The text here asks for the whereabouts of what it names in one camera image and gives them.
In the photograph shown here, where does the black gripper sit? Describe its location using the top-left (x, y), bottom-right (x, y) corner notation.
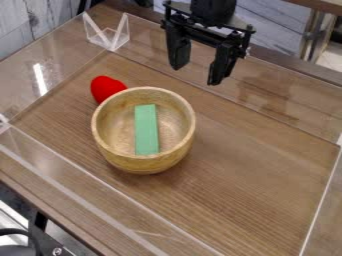
top-left (162, 0), bottom-right (257, 86)

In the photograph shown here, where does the black cable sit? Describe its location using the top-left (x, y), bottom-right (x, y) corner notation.
top-left (0, 227), bottom-right (35, 256)

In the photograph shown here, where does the wooden chair frame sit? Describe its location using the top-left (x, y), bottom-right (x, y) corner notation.
top-left (285, 0), bottom-right (342, 63)

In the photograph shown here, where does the black table leg bracket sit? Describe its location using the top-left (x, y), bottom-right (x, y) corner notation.
top-left (28, 210), bottom-right (76, 256)

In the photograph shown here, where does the red plush heart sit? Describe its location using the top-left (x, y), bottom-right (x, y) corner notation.
top-left (91, 76), bottom-right (127, 104)

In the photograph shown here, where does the brown wooden bowl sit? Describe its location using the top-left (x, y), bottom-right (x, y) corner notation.
top-left (91, 87), bottom-right (197, 175)

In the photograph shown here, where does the green stick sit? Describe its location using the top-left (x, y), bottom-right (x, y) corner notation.
top-left (135, 104), bottom-right (159, 155)

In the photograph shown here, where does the clear acrylic tray wall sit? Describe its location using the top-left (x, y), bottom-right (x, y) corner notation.
top-left (0, 123), bottom-right (223, 256)

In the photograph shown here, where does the clear acrylic corner bracket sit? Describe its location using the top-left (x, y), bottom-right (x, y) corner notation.
top-left (82, 12), bottom-right (130, 52)

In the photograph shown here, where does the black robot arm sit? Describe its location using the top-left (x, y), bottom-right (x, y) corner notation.
top-left (160, 0), bottom-right (257, 86)

